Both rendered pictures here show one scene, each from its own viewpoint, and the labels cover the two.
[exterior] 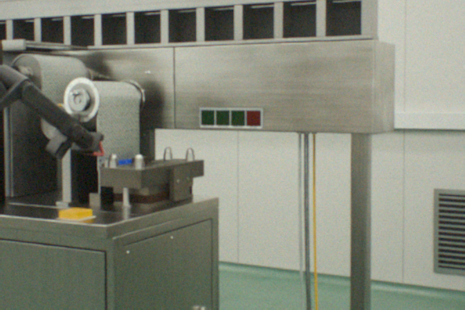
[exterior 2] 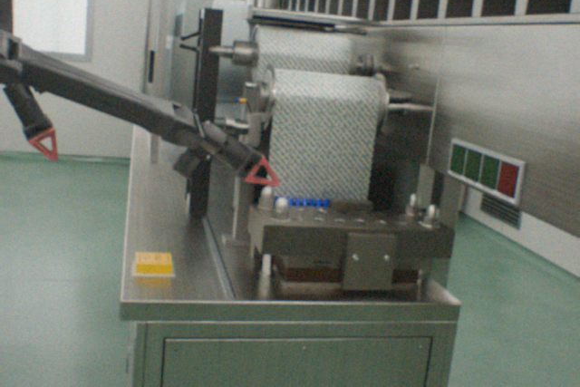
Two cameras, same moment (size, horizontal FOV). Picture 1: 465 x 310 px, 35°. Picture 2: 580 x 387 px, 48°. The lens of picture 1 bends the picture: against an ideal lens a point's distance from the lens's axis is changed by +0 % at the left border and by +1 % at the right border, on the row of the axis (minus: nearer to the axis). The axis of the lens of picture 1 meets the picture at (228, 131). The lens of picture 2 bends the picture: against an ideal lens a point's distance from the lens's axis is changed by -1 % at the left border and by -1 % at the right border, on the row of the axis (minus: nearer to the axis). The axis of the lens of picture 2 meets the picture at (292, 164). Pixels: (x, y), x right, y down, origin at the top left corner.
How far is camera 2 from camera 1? 165 cm
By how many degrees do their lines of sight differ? 48
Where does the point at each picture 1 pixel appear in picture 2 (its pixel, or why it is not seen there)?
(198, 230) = (389, 349)
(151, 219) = (244, 309)
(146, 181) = (276, 245)
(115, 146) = (308, 175)
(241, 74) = (509, 85)
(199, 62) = (466, 55)
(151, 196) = (296, 270)
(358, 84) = not seen: outside the picture
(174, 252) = (307, 373)
